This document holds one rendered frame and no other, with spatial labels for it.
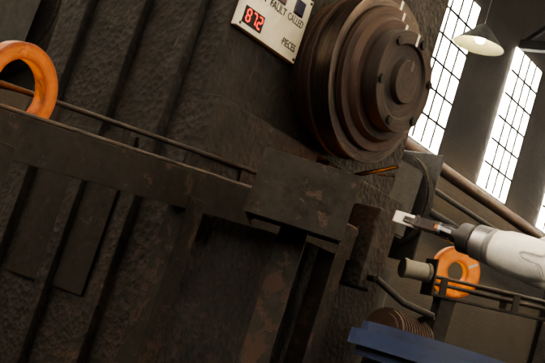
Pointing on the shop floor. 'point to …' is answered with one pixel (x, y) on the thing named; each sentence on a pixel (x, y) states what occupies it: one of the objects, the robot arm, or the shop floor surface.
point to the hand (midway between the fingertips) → (406, 219)
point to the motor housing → (389, 318)
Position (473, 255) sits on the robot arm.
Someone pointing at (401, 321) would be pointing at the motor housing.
